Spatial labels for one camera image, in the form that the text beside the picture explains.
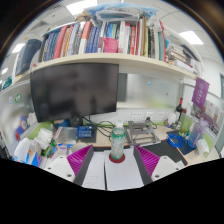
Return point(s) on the handwritten white paper sheet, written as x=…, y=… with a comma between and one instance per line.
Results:
x=95, y=173

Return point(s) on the white tissue pack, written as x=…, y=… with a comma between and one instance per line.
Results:
x=203, y=147

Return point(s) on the dark blue mouse pad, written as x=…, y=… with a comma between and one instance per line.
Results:
x=188, y=150

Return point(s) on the purple water bottle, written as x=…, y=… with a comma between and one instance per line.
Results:
x=196, y=133

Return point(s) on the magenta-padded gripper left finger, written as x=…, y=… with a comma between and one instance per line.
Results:
x=78, y=160

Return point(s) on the white wall power outlet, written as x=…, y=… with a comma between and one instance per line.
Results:
x=137, y=117
x=160, y=116
x=150, y=116

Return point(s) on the green-labelled clear drink bottle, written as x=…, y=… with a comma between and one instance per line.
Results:
x=118, y=140

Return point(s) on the black computer monitor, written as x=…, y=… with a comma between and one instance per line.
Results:
x=75, y=91

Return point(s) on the clear plastic box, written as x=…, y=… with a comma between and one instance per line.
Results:
x=66, y=135

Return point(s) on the dark wine bottle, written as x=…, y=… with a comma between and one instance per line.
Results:
x=179, y=108

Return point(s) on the blue snack packet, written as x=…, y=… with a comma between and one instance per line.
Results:
x=85, y=132

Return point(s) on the grey metal laptop stand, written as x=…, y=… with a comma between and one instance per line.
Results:
x=143, y=133

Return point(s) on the blank white paper sheet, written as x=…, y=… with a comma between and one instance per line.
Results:
x=123, y=175

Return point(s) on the translucent green container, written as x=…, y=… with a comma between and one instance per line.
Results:
x=185, y=125

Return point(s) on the purple hanging banner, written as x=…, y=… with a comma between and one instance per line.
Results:
x=200, y=93

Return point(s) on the black desk mat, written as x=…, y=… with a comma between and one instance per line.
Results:
x=166, y=151

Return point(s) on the stack of white napkins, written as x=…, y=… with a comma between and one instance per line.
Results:
x=44, y=137

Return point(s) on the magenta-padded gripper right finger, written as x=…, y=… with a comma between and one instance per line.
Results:
x=148, y=160

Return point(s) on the wall shelf with books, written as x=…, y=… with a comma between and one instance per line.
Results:
x=110, y=43

